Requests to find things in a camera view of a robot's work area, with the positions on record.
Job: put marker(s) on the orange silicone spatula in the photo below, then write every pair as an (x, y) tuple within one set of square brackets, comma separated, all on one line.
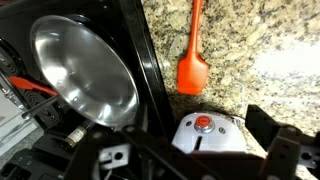
[(193, 71)]

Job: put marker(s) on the white two-slot toaster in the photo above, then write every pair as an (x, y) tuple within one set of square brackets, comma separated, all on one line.
[(209, 132)]

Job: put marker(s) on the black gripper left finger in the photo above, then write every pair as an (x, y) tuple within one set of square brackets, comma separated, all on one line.
[(143, 122)]

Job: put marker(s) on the black electric stove top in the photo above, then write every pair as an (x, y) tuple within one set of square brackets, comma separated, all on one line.
[(122, 23)]

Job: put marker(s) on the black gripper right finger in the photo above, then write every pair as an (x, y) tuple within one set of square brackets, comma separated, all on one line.
[(261, 126)]

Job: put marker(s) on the stainless steel pot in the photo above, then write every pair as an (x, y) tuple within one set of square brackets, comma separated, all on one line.
[(85, 70)]

